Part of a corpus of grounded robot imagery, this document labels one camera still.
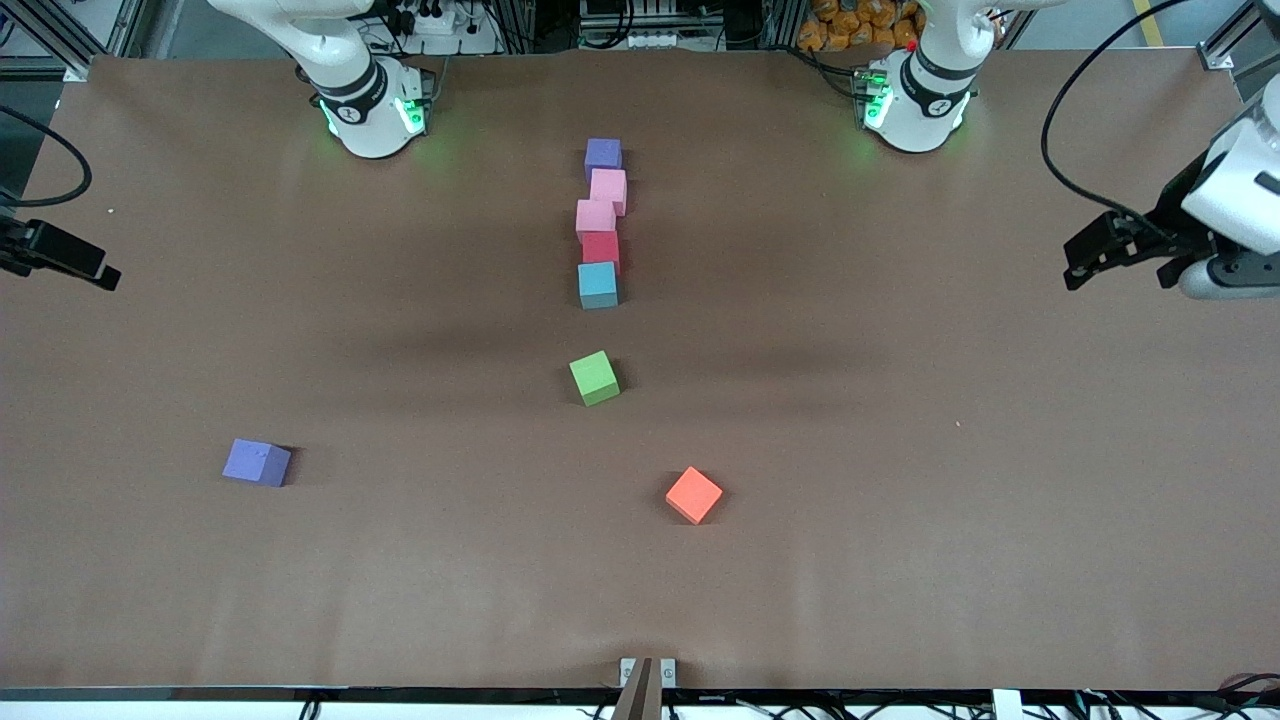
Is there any blue foam cube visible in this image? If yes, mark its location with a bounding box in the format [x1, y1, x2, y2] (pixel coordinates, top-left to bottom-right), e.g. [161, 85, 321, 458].
[578, 262, 619, 310]

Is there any table cover sheet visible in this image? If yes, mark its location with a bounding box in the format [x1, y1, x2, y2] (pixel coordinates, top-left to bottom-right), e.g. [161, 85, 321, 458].
[0, 50, 1280, 691]

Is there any bag of orange fruit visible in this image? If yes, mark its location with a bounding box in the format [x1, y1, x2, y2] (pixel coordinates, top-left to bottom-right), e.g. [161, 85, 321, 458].
[797, 0, 921, 54]

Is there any power strip with black plugs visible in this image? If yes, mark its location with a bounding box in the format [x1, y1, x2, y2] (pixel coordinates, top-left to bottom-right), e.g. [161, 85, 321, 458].
[385, 0, 471, 37]

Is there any black table edge strip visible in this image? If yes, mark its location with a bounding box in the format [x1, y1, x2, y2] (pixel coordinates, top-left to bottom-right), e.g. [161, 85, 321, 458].
[0, 685, 1280, 702]

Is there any orange foam cube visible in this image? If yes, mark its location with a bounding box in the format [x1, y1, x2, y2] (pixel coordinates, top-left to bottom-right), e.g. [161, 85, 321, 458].
[665, 466, 724, 526]

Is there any green foam cube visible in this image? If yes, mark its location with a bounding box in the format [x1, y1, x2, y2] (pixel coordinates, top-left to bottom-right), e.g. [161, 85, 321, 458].
[569, 350, 621, 407]

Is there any white power strip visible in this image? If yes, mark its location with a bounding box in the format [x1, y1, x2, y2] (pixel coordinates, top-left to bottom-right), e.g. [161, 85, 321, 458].
[580, 28, 691, 50]

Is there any brown angled strut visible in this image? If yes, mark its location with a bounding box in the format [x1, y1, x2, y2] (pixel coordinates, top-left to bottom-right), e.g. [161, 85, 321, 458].
[612, 657, 656, 720]

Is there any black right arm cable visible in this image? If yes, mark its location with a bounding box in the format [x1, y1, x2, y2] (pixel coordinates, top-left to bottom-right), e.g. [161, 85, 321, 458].
[0, 105, 94, 209]

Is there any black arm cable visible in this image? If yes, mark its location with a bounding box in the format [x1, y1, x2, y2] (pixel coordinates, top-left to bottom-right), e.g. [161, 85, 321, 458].
[1042, 0, 1193, 227]
[0, 105, 94, 209]

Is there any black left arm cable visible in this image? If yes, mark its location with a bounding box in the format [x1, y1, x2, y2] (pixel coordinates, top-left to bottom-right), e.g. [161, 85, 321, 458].
[1042, 0, 1193, 227]

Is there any aluminium frame profile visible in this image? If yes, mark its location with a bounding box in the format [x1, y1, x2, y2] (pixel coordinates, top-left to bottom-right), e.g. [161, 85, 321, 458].
[1200, 0, 1280, 71]
[10, 0, 141, 81]

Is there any grey metal table bracket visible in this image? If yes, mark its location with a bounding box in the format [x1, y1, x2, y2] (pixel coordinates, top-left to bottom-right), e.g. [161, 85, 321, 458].
[619, 657, 678, 689]

